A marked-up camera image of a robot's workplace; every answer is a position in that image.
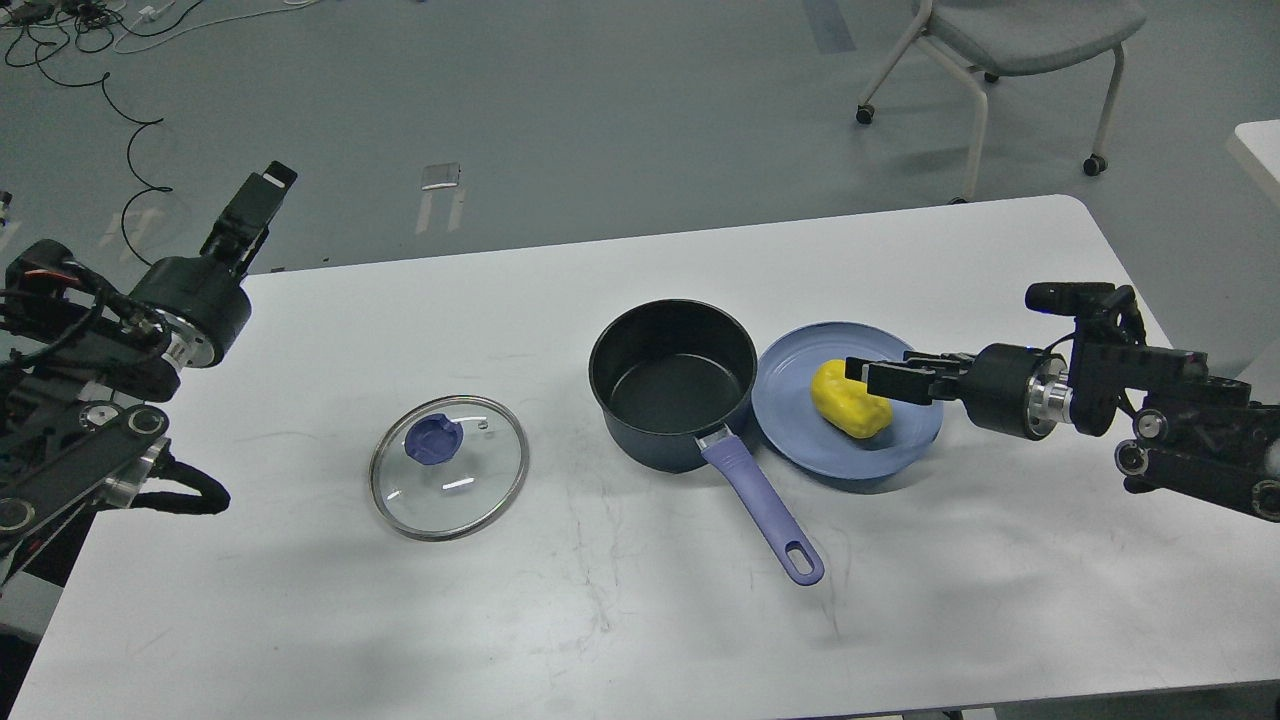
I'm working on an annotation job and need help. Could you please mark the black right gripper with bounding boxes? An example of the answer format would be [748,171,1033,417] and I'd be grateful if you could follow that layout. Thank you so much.
[845,343,1071,441]

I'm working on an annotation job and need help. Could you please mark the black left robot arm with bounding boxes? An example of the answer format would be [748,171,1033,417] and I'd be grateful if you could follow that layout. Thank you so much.
[3,161,297,582]

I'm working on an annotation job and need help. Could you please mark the white cable on floor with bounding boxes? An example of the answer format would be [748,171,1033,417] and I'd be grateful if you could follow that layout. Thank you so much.
[111,0,332,56]

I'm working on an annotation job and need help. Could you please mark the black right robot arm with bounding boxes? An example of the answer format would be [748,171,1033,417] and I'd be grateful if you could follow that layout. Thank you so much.
[845,282,1279,521]

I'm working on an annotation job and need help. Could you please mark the white side table corner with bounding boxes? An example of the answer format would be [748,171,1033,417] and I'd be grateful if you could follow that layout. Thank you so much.
[1226,119,1279,208]

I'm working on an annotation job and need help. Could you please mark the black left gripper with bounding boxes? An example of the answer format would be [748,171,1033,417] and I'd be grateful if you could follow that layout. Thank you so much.
[129,161,298,368]

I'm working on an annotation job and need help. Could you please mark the dark blue saucepan purple handle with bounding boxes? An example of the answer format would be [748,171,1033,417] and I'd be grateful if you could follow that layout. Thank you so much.
[588,299,826,585]

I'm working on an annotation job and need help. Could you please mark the grey office chair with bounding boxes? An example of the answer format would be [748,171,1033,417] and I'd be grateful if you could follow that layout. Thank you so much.
[854,1,1147,204]

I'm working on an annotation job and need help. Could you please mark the blue plate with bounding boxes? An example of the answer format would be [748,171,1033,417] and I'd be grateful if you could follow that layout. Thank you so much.
[753,322,945,480]

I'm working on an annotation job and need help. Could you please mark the yellow potato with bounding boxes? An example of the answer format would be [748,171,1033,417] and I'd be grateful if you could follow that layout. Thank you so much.
[809,359,893,439]

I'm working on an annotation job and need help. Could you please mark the black cable on floor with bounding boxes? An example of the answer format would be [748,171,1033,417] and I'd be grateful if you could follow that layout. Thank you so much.
[4,0,211,269]

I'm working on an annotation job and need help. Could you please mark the glass pot lid blue knob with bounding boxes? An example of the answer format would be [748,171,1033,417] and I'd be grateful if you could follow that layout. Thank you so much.
[369,395,530,543]

